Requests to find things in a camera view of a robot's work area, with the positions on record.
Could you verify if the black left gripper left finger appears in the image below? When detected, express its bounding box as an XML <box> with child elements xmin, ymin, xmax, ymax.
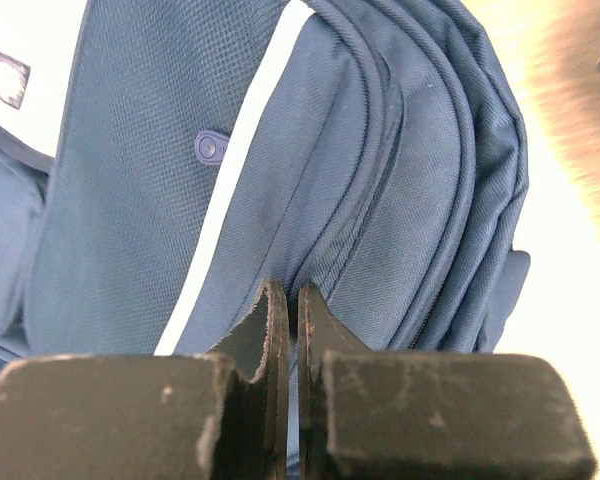
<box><xmin>0</xmin><ymin>280</ymin><xmax>290</xmax><ymax>479</ymax></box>

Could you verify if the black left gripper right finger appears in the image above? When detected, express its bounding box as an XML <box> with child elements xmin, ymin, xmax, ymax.
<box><xmin>298</xmin><ymin>285</ymin><xmax>597</xmax><ymax>479</ymax></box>

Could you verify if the navy blue student backpack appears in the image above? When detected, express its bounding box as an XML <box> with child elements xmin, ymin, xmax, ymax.
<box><xmin>0</xmin><ymin>1</ymin><xmax>529</xmax><ymax>479</ymax></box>

